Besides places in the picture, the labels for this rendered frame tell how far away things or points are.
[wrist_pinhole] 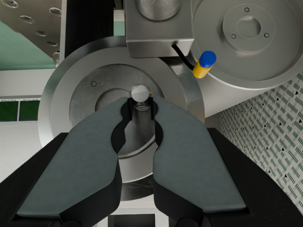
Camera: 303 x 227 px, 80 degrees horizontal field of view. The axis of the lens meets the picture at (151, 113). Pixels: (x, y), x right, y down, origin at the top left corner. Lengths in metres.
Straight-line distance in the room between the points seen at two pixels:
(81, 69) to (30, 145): 0.43
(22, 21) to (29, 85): 3.09
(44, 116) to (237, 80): 0.17
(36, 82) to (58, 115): 3.35
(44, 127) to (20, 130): 0.42
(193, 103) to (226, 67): 0.05
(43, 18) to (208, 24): 0.34
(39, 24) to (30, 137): 0.28
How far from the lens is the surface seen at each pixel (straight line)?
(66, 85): 0.17
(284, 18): 0.23
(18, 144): 0.60
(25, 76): 3.65
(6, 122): 0.62
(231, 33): 0.20
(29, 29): 0.50
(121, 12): 0.62
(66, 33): 0.22
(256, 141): 0.31
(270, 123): 0.28
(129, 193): 0.16
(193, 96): 0.17
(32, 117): 0.58
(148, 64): 0.16
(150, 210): 0.52
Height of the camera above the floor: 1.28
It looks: 9 degrees down
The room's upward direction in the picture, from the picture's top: 178 degrees clockwise
